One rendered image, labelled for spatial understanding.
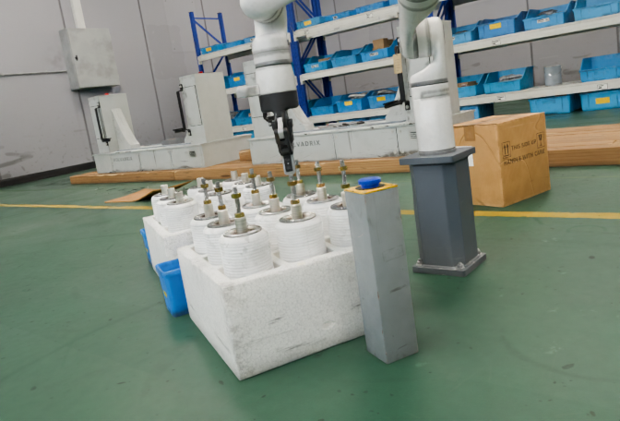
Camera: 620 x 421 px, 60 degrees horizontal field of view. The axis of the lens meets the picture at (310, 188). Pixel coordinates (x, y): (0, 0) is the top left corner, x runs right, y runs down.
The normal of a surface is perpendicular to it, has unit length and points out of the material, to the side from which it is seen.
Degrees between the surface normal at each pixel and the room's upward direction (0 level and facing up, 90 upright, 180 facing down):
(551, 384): 0
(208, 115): 90
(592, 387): 0
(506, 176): 90
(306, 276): 90
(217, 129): 90
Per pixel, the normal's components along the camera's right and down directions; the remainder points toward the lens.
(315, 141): -0.62, 0.22
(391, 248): 0.43, 0.08
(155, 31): 0.77, -0.01
